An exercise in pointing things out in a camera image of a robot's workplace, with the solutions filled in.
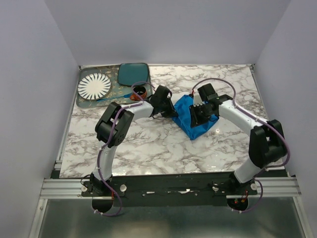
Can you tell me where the orange brown mug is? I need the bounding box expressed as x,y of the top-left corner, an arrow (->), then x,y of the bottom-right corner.
130,86 -> 148,101

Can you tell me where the blue plastic fork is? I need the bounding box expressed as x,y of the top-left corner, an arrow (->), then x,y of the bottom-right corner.
97,93 -> 132,102

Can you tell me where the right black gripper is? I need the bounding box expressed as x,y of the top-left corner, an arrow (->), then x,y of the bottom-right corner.
188,103 -> 213,128

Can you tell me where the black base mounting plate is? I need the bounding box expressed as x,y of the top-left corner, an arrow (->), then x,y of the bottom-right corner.
81,172 -> 258,207

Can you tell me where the aluminium frame rail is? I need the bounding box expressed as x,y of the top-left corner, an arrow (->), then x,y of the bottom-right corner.
40,179 -> 82,199

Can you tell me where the blue cloth napkin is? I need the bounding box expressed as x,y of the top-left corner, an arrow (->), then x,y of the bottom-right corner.
172,95 -> 219,140

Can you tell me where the white striped round plate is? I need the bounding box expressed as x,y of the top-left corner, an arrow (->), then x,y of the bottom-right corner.
77,73 -> 111,101

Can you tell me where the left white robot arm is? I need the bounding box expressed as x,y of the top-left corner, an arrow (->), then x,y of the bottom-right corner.
82,85 -> 177,196

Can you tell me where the green patterned tray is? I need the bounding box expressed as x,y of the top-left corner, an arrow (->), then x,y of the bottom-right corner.
76,63 -> 153,108

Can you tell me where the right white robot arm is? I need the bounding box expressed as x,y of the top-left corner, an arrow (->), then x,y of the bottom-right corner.
189,84 -> 290,194

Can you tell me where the teal square plate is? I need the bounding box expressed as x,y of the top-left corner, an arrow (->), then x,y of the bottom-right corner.
117,63 -> 150,86

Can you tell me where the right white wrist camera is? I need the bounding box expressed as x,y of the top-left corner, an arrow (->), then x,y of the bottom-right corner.
193,101 -> 206,108

